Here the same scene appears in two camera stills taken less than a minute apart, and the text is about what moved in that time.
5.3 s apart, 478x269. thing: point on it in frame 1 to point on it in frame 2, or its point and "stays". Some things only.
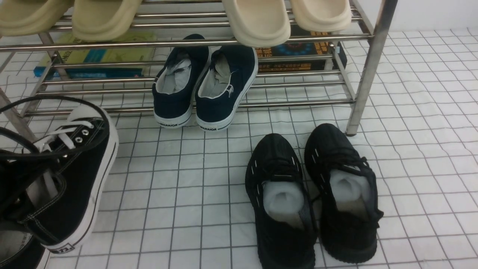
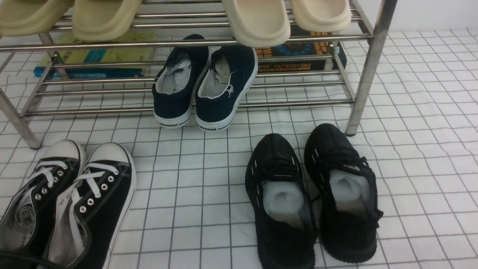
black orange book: [310, 49] stays
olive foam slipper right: [100, 20] stays
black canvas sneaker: [51, 191] to [90, 216]
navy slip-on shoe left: [181, 73] stays
